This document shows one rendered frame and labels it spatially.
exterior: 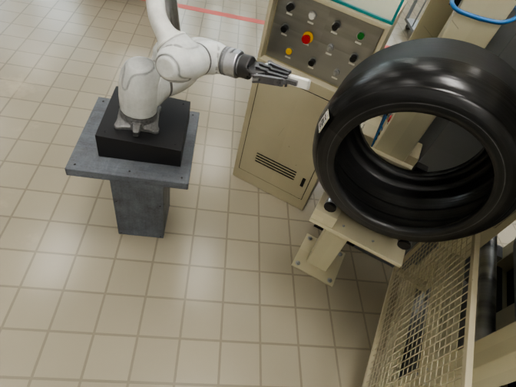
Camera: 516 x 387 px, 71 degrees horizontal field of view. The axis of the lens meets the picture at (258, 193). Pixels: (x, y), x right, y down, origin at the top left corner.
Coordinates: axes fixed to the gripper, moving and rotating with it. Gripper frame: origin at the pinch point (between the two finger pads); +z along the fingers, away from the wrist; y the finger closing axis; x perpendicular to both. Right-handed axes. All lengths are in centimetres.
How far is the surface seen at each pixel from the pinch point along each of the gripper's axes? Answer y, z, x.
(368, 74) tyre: -6.7, 20.5, -11.0
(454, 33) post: 28.0, 37.9, -14.3
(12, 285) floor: -65, -109, 110
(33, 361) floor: -86, -74, 115
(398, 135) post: 28, 34, 25
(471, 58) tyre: 1.3, 42.3, -17.9
